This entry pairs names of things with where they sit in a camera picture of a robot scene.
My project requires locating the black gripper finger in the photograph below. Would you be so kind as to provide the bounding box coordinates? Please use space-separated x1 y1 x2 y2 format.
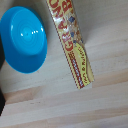
0 43 6 117

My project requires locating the blue plastic bowl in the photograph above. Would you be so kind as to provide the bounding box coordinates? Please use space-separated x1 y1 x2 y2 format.
0 5 49 75

